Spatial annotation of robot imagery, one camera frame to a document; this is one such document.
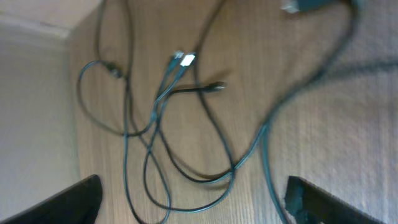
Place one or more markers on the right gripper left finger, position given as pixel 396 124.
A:
pixel 79 203

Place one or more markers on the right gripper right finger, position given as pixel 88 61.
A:
pixel 308 203

